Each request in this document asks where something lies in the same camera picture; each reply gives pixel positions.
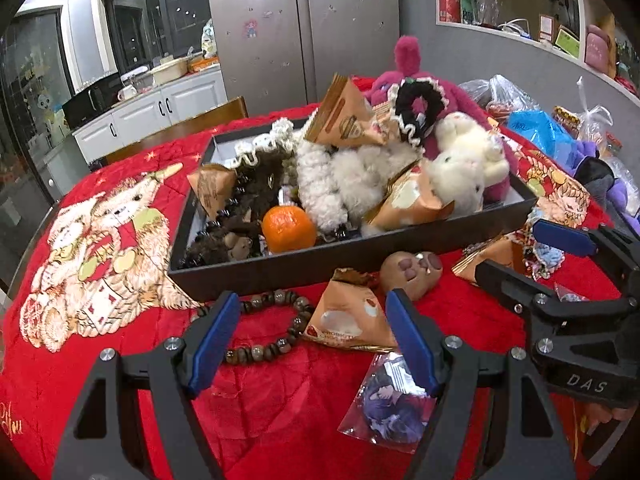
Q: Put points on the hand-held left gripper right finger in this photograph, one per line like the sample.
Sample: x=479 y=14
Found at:
x=410 y=340

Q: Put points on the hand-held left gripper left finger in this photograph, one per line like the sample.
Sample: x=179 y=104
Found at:
x=215 y=340

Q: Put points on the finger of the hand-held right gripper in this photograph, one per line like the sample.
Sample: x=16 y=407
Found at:
x=565 y=240
x=505 y=282

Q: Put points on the triangular snack packet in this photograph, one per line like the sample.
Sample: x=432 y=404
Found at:
x=410 y=205
x=212 y=187
x=345 y=320
x=492 y=260
x=340 y=115

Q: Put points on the blue knitted scrunchie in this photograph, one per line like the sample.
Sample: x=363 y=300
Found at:
x=545 y=265

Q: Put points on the brown braided scrunchie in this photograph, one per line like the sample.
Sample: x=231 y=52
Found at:
x=220 y=240

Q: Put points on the black tray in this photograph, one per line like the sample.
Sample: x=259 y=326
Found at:
x=300 y=270

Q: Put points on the orange mandarin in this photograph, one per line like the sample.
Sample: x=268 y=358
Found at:
x=289 y=227

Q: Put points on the black scrunchie with lace trim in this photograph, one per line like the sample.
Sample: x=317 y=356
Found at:
x=400 y=105

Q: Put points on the person's right hand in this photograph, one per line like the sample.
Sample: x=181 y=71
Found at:
x=610 y=414

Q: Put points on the clear bag with dark item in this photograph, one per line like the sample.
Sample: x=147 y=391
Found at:
x=570 y=292

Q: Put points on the brown paw plush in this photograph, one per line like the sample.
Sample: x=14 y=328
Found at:
x=407 y=272

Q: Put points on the plastic sachet with purple badge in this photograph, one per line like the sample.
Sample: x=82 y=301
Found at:
x=390 y=405

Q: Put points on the black cloth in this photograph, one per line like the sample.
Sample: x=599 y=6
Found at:
x=595 y=170

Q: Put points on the purple towel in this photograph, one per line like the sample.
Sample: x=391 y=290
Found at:
x=627 y=195

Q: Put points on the red printed blanket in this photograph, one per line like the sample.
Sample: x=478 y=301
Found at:
x=280 y=410

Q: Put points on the blue plastic bag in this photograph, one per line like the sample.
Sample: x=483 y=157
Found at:
x=542 y=132

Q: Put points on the cream plush bunny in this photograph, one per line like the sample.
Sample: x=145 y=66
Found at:
x=465 y=170

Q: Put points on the glass jar checkered lid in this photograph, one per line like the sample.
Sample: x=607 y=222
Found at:
x=566 y=115

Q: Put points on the knotted clear food bag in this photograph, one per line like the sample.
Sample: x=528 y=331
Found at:
x=595 y=110

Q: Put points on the crumpled clear plastic bag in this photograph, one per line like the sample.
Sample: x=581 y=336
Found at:
x=495 y=92

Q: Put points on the white fluffy scrunchie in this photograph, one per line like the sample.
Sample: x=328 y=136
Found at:
x=320 y=180

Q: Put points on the brown scrunchie white lace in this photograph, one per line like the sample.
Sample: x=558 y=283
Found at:
x=265 y=160

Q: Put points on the pink container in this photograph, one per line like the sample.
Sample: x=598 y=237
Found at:
x=598 y=50

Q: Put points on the green label card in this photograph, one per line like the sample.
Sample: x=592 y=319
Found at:
x=569 y=40

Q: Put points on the white kitchen cabinet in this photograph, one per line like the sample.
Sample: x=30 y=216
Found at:
x=145 y=110

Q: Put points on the magenta plush toy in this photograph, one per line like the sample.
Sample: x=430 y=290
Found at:
x=407 y=55

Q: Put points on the clear drinking glasses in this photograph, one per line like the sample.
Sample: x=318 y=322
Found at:
x=487 y=5

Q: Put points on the green box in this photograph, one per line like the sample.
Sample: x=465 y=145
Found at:
x=467 y=0

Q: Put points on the white mug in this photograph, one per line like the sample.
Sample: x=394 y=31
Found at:
x=126 y=92

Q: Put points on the black microwave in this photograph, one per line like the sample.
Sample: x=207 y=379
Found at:
x=87 y=105

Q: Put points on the beige basin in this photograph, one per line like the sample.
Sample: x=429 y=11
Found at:
x=170 y=71

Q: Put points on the silver refrigerator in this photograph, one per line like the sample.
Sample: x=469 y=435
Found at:
x=280 y=50

